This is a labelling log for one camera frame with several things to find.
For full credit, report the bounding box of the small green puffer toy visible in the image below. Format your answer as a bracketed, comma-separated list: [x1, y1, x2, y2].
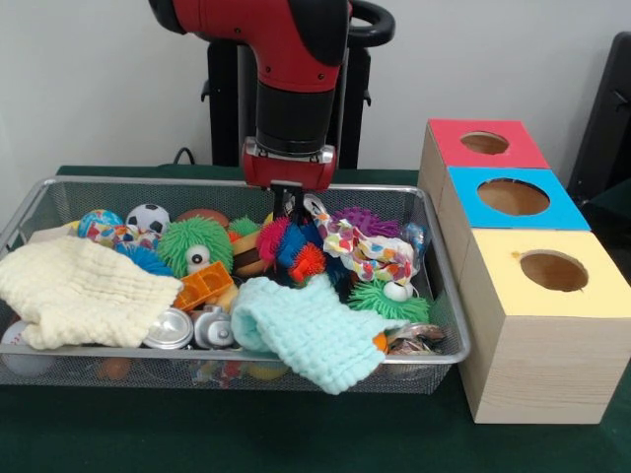
[347, 280, 430, 324]

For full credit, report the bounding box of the orange plastic toy crate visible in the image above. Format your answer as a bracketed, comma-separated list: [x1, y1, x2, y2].
[173, 260, 234, 311]

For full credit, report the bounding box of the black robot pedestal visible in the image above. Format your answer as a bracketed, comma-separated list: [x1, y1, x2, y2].
[201, 0, 396, 169]

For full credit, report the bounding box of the dark green side cloth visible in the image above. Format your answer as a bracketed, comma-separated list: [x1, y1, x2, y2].
[579, 176, 631, 282]

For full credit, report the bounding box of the mint green knitted cloth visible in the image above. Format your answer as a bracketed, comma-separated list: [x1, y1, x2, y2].
[230, 275, 410, 395]

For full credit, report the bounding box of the dark green table cloth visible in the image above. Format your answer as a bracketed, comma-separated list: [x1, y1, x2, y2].
[0, 165, 631, 473]

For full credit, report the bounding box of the multicolour puffer caterpillar toy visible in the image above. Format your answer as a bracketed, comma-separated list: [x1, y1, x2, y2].
[255, 216, 329, 285]

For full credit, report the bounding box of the globe print ball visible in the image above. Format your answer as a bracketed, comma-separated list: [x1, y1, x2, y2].
[77, 209, 125, 240]

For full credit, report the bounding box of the black upright panel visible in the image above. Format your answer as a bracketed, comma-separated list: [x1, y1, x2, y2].
[566, 32, 631, 201]

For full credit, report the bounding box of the silver wire mesh bin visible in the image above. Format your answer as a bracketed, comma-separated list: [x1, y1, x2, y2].
[0, 175, 472, 395]

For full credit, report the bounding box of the large green puffer toy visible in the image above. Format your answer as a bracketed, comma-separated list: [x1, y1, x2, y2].
[157, 219, 234, 278]

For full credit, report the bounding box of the cream knitted cloth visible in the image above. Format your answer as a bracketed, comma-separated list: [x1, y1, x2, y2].
[0, 235, 184, 350]

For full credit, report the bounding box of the wooden box with three holes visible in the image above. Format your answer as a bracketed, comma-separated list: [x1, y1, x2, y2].
[417, 117, 631, 426]

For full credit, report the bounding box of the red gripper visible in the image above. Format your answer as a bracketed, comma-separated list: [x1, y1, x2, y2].
[241, 137, 339, 223]

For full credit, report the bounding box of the black and white soccer ball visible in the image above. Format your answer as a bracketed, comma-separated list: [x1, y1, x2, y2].
[125, 203, 172, 234]

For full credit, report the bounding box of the clear plastic packet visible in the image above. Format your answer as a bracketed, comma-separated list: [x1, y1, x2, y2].
[403, 222, 429, 260]

